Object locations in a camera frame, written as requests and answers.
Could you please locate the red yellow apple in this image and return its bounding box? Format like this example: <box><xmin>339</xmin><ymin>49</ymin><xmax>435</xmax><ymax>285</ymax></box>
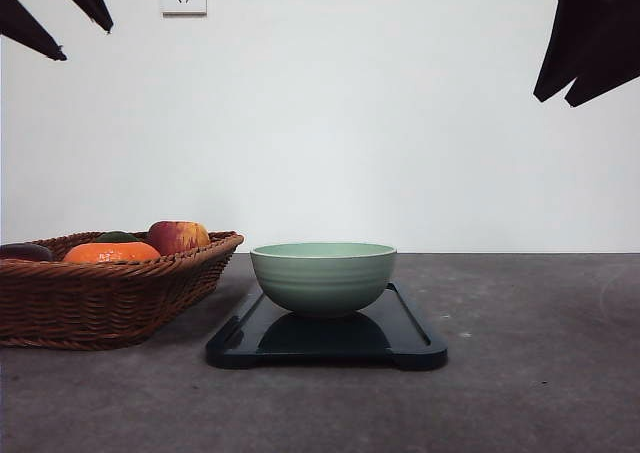
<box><xmin>147</xmin><ymin>220</ymin><xmax>210</xmax><ymax>256</ymax></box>

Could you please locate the green ceramic bowl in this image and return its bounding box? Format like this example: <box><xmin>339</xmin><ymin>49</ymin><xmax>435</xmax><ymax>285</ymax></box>
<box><xmin>250</xmin><ymin>242</ymin><xmax>397</xmax><ymax>315</ymax></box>

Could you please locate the orange fruit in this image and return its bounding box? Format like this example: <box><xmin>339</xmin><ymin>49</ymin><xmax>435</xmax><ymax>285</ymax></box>
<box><xmin>63</xmin><ymin>242</ymin><xmax>161</xmax><ymax>263</ymax></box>

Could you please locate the green lime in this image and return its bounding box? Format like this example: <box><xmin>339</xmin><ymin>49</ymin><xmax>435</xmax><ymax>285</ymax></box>
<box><xmin>95</xmin><ymin>231</ymin><xmax>139</xmax><ymax>242</ymax></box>

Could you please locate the black rectangular tray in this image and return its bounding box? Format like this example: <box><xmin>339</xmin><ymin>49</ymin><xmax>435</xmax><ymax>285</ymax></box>
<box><xmin>206</xmin><ymin>282</ymin><xmax>448</xmax><ymax>369</ymax></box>

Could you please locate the brown wicker basket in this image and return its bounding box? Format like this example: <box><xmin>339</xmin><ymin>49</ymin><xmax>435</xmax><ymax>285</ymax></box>
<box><xmin>0</xmin><ymin>231</ymin><xmax>244</xmax><ymax>349</ymax></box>

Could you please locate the dark red apple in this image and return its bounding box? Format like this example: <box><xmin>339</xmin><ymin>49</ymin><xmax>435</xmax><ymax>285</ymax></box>
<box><xmin>0</xmin><ymin>243</ymin><xmax>55</xmax><ymax>262</ymax></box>

